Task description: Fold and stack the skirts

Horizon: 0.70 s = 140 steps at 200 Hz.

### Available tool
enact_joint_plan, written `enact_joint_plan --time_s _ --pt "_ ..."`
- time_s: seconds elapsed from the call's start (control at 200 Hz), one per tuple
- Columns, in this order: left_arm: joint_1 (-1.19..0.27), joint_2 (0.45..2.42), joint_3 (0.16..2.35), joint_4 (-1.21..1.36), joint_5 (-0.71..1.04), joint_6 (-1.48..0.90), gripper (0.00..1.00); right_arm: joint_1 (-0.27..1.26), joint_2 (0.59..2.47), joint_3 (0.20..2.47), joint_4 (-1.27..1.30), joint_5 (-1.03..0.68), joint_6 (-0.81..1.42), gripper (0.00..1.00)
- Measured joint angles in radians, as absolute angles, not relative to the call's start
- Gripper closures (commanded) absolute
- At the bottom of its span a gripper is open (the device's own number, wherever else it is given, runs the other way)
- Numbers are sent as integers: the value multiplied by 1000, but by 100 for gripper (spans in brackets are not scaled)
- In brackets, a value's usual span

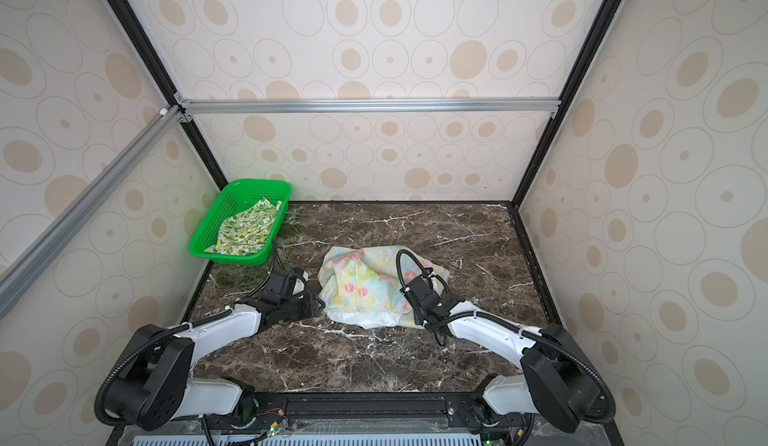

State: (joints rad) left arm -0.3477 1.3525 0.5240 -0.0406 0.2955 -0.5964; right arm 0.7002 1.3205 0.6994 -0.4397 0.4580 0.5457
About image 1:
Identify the pastel floral skirt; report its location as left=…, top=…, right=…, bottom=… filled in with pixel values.
left=318, top=246, right=417, bottom=329

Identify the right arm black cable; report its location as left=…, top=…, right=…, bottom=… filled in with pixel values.
left=395, top=249, right=618, bottom=426

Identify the green yellow patterned skirt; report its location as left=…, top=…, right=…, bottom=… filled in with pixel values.
left=205, top=198, right=282, bottom=256

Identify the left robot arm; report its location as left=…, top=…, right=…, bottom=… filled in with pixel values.
left=93, top=268, right=325, bottom=431

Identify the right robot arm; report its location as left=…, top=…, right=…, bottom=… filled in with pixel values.
left=400, top=275, right=616, bottom=433

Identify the green plastic basket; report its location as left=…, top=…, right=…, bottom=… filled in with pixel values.
left=188, top=178, right=293, bottom=267

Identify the black frame post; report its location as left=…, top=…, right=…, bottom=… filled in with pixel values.
left=510, top=0, right=624, bottom=211
left=106, top=0, right=228, bottom=190

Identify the right black frame post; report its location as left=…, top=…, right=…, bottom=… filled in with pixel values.
left=510, top=0, right=624, bottom=211

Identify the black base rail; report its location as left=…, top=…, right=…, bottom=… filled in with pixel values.
left=106, top=389, right=625, bottom=446

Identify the diagonal aluminium rail left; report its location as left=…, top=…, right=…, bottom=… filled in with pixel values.
left=1, top=106, right=181, bottom=316

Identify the horizontal aluminium rail back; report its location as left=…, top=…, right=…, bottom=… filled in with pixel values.
left=181, top=98, right=561, bottom=114

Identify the left black frame post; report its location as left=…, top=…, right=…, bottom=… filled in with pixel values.
left=106, top=0, right=228, bottom=190

